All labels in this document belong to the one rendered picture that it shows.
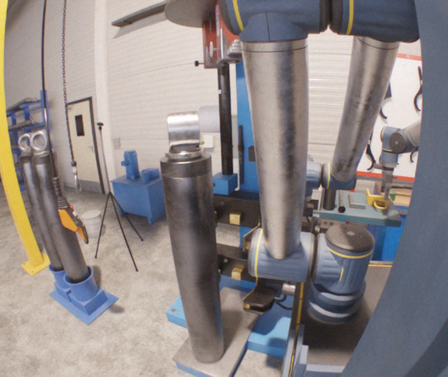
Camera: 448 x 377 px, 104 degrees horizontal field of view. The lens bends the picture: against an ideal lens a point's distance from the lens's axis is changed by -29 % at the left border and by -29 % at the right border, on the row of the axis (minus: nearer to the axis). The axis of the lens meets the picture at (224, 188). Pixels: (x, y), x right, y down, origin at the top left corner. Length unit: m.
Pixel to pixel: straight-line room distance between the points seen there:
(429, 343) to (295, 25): 0.48
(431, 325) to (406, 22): 0.43
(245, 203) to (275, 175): 1.00
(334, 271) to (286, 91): 0.65
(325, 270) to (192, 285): 0.61
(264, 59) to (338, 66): 2.78
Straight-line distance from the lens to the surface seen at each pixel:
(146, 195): 3.63
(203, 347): 1.59
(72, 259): 2.22
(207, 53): 1.49
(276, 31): 0.45
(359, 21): 0.46
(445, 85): 0.30
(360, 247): 0.90
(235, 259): 1.84
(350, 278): 0.96
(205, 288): 1.21
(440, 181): 0.30
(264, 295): 1.64
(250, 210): 1.59
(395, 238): 2.37
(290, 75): 0.48
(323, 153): 3.25
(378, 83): 0.59
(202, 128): 2.31
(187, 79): 3.80
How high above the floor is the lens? 1.67
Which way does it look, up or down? 19 degrees down
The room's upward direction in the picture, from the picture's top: 2 degrees counter-clockwise
